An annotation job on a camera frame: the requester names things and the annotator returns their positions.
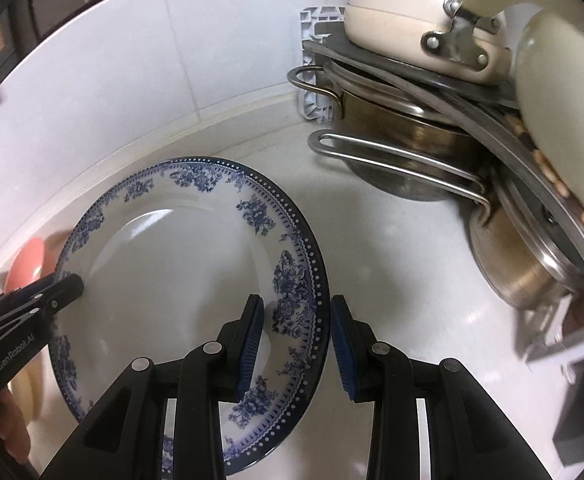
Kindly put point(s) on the steel pot lower right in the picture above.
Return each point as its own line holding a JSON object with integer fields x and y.
{"x": 523, "y": 253}

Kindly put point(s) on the steel pan with long handle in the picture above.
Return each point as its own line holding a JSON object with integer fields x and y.
{"x": 323, "y": 142}

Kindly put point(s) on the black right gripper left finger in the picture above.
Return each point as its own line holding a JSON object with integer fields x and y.
{"x": 122, "y": 436}

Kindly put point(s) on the person's left hand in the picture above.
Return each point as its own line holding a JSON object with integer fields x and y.
{"x": 13, "y": 431}

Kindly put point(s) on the white metal kitchen rack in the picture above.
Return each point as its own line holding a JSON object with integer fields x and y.
{"x": 478, "y": 110}

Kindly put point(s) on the large cream ceramic pot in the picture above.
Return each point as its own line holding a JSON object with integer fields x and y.
{"x": 549, "y": 79}

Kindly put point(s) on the cream white bowl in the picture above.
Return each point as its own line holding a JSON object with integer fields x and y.
{"x": 26, "y": 389}

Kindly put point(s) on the small cream pot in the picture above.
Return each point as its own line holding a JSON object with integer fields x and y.
{"x": 433, "y": 34}

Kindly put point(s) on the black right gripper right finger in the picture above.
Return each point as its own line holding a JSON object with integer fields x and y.
{"x": 441, "y": 407}

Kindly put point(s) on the steel pot with handle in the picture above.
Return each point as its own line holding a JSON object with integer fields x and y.
{"x": 366, "y": 107}

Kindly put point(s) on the pink bowl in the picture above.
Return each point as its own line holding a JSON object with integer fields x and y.
{"x": 27, "y": 265}

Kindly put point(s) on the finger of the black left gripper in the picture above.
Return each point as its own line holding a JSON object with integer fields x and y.
{"x": 47, "y": 299}

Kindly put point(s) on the blue floral white plate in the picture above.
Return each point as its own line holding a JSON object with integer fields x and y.
{"x": 168, "y": 256}

